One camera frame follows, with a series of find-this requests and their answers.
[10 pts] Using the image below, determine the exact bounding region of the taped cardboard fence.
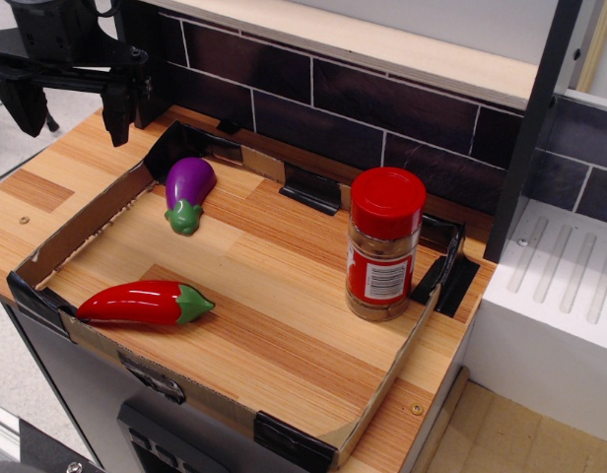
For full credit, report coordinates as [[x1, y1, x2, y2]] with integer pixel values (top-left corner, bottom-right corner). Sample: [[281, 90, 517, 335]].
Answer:
[[8, 123, 465, 472]]

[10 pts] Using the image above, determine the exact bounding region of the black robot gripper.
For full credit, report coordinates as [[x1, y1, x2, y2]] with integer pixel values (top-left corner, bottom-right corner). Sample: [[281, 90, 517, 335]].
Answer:
[[0, 1, 149, 147]]

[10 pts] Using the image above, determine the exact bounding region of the brass screw front right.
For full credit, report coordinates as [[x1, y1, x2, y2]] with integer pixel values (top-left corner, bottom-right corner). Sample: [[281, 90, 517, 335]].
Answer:
[[410, 404, 424, 416]]

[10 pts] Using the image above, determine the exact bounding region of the white ridged drainboard counter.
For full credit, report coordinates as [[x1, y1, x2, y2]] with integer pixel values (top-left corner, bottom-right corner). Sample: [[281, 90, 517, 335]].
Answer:
[[464, 201, 607, 441]]

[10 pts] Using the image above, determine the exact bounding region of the purple toy eggplant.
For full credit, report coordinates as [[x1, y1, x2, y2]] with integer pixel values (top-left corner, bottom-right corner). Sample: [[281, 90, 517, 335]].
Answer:
[[165, 157, 217, 236]]

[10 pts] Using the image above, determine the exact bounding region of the light wooden shelf board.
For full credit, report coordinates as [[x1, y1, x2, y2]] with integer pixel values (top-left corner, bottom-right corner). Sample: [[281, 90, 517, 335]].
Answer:
[[153, 0, 538, 110]]

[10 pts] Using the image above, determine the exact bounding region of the red toy chili pepper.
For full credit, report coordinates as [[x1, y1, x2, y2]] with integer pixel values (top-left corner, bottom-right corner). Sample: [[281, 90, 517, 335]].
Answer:
[[76, 280, 215, 325]]

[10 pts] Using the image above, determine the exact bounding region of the black oven control panel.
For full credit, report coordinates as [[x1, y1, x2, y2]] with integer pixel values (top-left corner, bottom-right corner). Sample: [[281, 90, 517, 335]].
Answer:
[[117, 402, 228, 473]]

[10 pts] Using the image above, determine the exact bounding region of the black vertical shelf post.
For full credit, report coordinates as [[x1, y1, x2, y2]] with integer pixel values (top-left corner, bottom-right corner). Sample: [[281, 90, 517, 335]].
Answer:
[[484, 0, 582, 263]]

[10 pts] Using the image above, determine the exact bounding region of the red lid basil spice bottle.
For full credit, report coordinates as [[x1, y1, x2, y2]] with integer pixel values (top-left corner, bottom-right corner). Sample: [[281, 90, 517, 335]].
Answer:
[[346, 167, 427, 321]]

